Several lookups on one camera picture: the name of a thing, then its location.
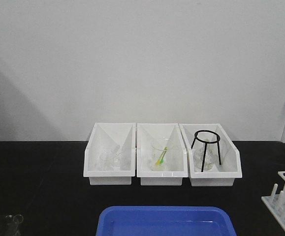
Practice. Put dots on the black wire tripod stand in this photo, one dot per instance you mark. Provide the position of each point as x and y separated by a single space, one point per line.
208 137

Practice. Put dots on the yellow green plastic spoon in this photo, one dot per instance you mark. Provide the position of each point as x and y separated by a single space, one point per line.
161 157

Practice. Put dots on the clear glass beaker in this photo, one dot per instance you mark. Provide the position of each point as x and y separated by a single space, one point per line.
7 228

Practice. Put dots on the left white storage bin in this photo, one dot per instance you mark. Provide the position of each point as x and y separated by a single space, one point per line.
107 134

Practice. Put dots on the clear beaker in middle bin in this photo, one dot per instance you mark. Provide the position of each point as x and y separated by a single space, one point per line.
157 146

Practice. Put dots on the right white storage bin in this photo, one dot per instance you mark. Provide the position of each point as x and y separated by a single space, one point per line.
220 175

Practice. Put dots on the clear glassware in left bin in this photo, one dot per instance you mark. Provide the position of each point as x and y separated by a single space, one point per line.
111 158

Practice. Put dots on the blue plastic tray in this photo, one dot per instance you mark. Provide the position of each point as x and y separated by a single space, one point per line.
164 221

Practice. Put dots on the middle white storage bin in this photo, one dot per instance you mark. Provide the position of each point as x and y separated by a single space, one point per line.
178 160

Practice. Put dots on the clear glass test tube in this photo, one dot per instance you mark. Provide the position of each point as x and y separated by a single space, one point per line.
17 219

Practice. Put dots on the white storage bin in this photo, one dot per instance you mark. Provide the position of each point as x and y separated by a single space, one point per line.
107 134
178 160
220 175

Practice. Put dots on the clear flask in right bin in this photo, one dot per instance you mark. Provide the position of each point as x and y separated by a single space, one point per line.
204 155

